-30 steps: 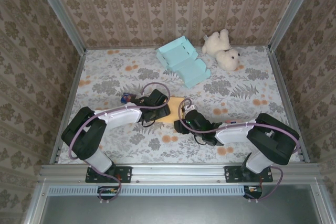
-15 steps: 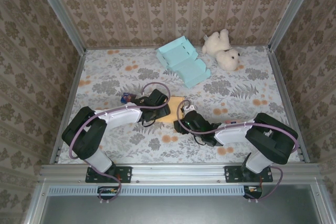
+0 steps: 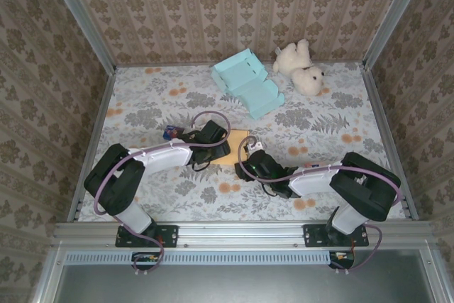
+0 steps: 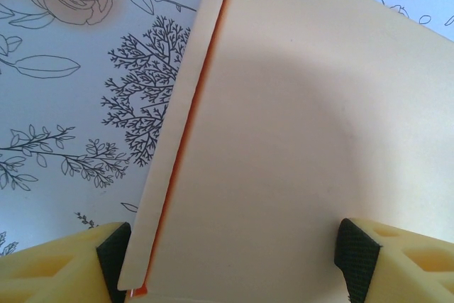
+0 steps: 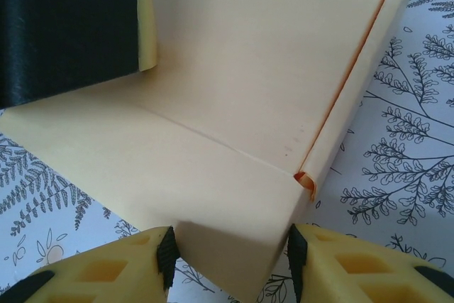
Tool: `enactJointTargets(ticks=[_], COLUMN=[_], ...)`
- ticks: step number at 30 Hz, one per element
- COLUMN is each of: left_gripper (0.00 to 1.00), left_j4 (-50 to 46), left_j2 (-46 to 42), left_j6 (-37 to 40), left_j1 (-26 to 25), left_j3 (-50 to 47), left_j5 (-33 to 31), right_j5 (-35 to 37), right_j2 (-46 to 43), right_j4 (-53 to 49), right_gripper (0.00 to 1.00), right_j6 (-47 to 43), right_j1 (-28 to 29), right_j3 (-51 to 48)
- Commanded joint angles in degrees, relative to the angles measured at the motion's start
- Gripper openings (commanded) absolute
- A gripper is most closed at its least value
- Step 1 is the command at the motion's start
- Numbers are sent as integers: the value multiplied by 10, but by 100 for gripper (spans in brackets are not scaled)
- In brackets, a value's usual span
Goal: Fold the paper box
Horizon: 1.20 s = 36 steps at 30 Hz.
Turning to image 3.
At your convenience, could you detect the orange paper box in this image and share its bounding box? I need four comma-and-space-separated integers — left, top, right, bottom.
212, 128, 250, 167

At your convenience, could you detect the teal paper box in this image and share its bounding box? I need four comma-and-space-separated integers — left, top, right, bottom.
211, 49, 286, 121

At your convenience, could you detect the small blue card box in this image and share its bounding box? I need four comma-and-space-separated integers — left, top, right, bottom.
162, 124, 185, 141

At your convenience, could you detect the floral table cover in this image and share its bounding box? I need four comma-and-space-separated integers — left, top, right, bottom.
76, 62, 409, 223

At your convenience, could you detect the grey metal sheet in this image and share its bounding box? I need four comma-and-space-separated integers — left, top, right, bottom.
52, 263, 438, 303

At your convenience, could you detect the white plush bear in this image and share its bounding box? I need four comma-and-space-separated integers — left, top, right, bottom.
272, 38, 327, 97

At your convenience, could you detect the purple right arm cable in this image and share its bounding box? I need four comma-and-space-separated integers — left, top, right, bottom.
236, 136, 405, 275

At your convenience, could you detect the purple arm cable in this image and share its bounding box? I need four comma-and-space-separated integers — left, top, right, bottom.
236, 136, 405, 275
94, 111, 231, 277

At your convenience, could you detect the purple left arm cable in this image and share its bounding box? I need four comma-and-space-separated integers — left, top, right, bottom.
94, 111, 231, 277

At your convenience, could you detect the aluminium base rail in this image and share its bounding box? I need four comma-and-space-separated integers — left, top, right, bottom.
52, 221, 434, 248

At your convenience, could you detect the grey slotted cable duct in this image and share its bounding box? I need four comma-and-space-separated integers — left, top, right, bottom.
65, 250, 334, 266

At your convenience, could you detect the black cable connector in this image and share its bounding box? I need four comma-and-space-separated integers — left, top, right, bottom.
131, 251, 161, 271
328, 250, 355, 270

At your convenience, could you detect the aluminium side rail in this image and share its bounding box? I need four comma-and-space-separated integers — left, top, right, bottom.
67, 68, 117, 223
361, 65, 420, 221

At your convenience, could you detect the aluminium frame post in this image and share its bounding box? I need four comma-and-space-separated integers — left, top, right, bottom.
362, 0, 433, 70
41, 0, 117, 74

